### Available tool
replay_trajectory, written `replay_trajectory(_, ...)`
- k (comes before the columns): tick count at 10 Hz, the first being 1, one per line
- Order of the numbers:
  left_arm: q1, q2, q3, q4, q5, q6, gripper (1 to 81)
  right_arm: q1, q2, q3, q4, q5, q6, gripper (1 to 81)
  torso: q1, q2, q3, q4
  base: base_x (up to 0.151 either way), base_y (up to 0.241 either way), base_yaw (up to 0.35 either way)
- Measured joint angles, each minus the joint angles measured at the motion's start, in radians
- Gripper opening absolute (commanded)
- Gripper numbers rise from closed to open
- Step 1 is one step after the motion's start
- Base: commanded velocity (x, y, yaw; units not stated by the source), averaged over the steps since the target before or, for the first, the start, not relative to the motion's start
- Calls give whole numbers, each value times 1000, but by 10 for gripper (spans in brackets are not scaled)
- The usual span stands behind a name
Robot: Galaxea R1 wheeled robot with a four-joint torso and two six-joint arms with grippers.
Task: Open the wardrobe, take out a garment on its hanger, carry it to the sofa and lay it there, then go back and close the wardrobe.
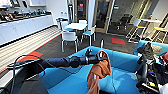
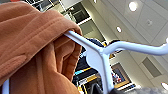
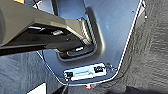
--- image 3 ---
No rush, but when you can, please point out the thick grey robot torso limb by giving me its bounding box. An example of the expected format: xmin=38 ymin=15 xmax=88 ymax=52
xmin=0 ymin=0 xmax=92 ymax=57

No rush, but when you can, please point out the small red base button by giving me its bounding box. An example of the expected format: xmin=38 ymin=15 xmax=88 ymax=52
xmin=85 ymin=84 xmax=93 ymax=91

